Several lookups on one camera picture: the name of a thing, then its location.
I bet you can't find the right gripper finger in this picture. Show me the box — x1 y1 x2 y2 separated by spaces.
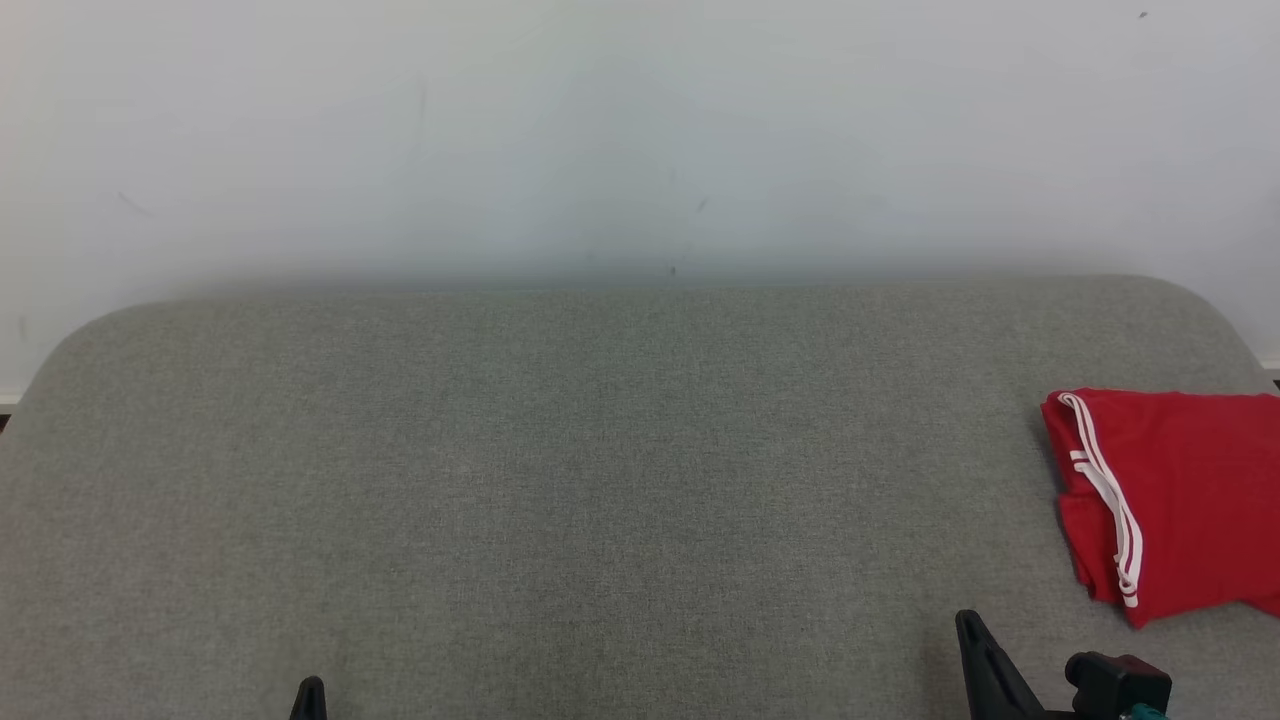
955 610 1006 720
968 610 1046 720

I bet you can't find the red basketball jersey number 23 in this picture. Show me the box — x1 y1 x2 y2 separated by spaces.
1040 388 1280 631

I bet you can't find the grey fabric sofa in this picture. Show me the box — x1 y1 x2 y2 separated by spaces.
0 275 1280 720

